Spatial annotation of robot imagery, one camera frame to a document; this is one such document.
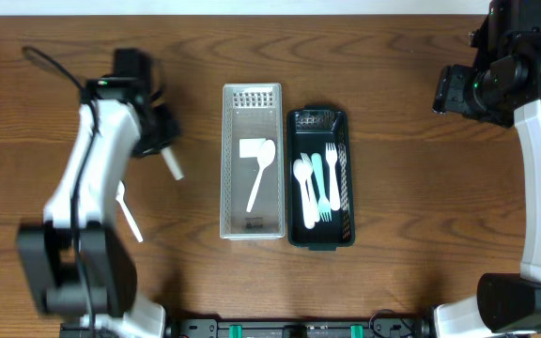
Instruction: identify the white plastic utensil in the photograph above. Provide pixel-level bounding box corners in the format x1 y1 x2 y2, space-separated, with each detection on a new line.
161 146 184 180

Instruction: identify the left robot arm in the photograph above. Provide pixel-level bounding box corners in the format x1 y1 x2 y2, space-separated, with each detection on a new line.
16 48 182 337

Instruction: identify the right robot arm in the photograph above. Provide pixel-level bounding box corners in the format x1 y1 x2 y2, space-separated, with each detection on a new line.
429 0 541 337

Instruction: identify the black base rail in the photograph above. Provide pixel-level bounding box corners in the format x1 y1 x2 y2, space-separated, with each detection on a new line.
58 312 436 338

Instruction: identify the mint plastic fork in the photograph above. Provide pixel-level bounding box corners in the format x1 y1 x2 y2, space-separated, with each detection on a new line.
311 153 332 222

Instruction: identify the black perforated plastic basket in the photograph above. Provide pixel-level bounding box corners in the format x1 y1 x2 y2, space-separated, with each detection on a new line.
286 105 355 251

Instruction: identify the white label sticker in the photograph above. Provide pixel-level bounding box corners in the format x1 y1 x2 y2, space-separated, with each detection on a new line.
239 138 267 159

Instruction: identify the white plastic spoon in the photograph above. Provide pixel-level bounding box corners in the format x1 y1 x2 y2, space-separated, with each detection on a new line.
116 181 144 243
246 140 276 212
293 159 315 229

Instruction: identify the clear perforated plastic basket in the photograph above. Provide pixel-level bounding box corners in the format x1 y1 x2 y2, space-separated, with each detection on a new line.
220 83 286 240

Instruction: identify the white plastic fork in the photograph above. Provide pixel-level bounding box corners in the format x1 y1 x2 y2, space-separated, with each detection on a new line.
301 152 320 223
325 143 340 210

